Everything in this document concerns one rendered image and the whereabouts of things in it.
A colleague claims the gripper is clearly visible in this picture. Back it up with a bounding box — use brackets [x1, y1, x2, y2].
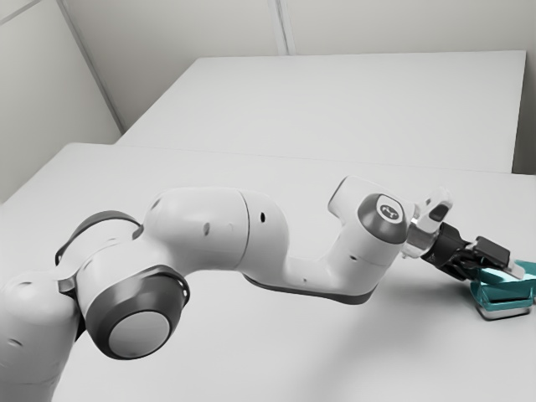
[426, 224, 525, 281]

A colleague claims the teal faceted mug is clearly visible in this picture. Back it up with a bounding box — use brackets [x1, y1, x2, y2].
[468, 259, 536, 322]

